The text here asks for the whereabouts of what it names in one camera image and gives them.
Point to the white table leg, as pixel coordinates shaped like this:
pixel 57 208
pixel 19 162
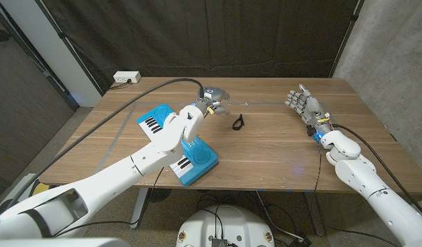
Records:
pixel 139 209

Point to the black round floor disc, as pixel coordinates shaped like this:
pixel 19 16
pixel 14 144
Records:
pixel 159 195

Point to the black power adapter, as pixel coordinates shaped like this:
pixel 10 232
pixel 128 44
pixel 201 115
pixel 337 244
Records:
pixel 300 241

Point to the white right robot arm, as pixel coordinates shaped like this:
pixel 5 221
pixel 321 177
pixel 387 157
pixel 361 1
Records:
pixel 368 178

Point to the black backdrop curtain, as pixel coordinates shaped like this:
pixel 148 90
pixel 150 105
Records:
pixel 204 34

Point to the white power strip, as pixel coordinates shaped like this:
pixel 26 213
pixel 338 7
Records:
pixel 126 76

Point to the black backdrop stand pole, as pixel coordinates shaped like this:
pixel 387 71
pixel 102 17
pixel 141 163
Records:
pixel 346 34
pixel 64 37

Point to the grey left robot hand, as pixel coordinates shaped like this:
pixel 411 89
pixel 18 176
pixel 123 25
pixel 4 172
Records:
pixel 214 94

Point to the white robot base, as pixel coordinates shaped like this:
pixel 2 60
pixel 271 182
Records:
pixel 231 223

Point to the white robot chest cover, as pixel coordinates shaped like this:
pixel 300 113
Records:
pixel 59 243

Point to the yellow and black floor pad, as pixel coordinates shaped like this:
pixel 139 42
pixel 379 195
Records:
pixel 40 188

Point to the small black torso box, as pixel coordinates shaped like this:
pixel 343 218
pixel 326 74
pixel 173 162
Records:
pixel 219 243

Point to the grey table leg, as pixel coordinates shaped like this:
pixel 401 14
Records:
pixel 315 216

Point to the white floor board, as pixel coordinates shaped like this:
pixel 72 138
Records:
pixel 23 185

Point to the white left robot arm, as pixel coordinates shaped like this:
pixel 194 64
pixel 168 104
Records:
pixel 111 178

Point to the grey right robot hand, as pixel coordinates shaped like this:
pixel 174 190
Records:
pixel 310 108

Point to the blue toy piano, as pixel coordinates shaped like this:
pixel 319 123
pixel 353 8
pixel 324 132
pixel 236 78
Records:
pixel 161 111

